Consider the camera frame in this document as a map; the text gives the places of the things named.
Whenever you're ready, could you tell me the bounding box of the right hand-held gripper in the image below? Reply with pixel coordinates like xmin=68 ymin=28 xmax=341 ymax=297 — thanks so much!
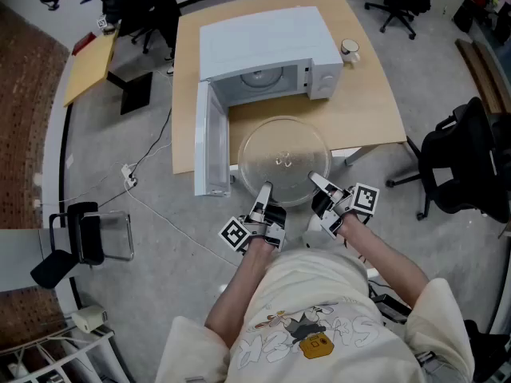
xmin=307 ymin=172 xmax=380 ymax=239

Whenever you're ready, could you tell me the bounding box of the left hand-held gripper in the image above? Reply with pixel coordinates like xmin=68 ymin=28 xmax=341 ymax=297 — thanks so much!
xmin=218 ymin=180 xmax=288 ymax=255

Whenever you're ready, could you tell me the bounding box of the round glass turntable plate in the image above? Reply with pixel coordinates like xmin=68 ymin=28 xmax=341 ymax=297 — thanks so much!
xmin=237 ymin=116 xmax=332 ymax=207

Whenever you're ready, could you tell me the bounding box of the person's right forearm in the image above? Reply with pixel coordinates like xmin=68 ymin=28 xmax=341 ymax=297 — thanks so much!
xmin=339 ymin=213 xmax=430 ymax=306

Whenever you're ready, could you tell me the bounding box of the person's left forearm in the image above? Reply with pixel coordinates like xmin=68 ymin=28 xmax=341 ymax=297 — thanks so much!
xmin=204 ymin=235 xmax=280 ymax=350

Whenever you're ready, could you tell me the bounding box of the white microwave door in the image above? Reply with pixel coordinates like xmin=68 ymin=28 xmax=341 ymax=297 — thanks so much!
xmin=194 ymin=80 xmax=232 ymax=198

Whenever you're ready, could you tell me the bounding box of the white mug with dark rim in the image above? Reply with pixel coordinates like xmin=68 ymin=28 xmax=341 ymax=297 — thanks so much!
xmin=339 ymin=38 xmax=362 ymax=64

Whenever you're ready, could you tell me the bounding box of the white power strip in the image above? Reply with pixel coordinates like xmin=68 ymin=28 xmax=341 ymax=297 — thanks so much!
xmin=121 ymin=164 xmax=139 ymax=188

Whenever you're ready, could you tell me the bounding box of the black power pack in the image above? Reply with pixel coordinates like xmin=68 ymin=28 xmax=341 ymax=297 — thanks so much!
xmin=369 ymin=291 xmax=412 ymax=325

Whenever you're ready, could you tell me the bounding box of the white microwave oven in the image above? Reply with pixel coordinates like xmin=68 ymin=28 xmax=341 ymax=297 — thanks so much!
xmin=198 ymin=6 xmax=344 ymax=109

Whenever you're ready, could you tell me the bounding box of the cream printed t-shirt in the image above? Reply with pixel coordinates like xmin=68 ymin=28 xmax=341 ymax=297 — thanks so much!
xmin=153 ymin=247 xmax=476 ymax=383

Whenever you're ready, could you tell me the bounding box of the black folding chair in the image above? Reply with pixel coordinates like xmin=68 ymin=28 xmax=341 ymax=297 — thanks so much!
xmin=30 ymin=201 xmax=135 ymax=290

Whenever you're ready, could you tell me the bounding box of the white adapter box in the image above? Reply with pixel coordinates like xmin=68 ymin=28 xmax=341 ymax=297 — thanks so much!
xmin=70 ymin=304 xmax=109 ymax=334

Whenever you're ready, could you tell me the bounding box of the small wooden side table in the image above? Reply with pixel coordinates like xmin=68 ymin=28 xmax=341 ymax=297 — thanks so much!
xmin=63 ymin=29 xmax=153 ymax=116

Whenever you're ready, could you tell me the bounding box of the white shelf rack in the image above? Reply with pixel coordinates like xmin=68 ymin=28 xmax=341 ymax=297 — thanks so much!
xmin=0 ymin=325 xmax=129 ymax=383

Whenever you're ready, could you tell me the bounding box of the red box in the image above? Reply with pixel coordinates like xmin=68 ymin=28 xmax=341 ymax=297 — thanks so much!
xmin=71 ymin=32 xmax=97 ymax=57

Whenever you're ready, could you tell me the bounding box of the white floor cable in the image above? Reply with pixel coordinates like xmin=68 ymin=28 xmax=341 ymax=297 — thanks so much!
xmin=123 ymin=180 xmax=240 ymax=269

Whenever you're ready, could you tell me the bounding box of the black floor cable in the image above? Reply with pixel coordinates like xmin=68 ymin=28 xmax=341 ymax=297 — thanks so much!
xmin=97 ymin=108 xmax=173 ymax=209

